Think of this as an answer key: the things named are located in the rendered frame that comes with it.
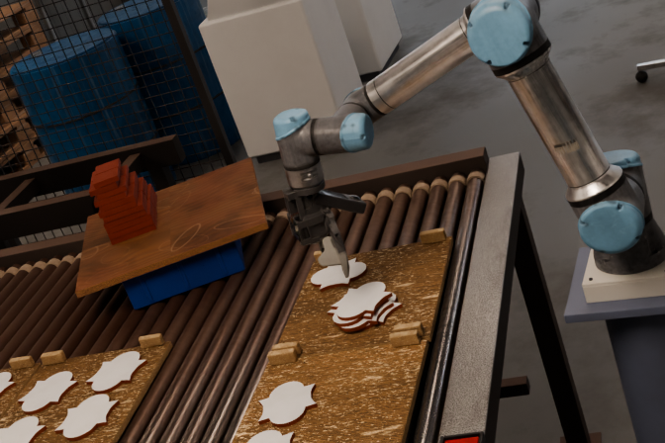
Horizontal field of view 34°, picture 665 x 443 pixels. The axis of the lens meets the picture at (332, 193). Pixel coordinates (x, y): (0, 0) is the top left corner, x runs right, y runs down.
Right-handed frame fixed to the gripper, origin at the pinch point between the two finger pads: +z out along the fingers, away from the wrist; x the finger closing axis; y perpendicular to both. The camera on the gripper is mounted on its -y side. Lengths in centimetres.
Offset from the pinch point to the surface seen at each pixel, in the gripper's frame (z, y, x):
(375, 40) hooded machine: 73, -168, -421
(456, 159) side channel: 7, -51, -47
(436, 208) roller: 11, -37, -33
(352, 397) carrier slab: 12.5, 11.3, 29.5
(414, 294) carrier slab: 10.6, -13.4, 4.8
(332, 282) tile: 11.0, -1.4, -15.0
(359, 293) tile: 7.7, -2.8, 0.9
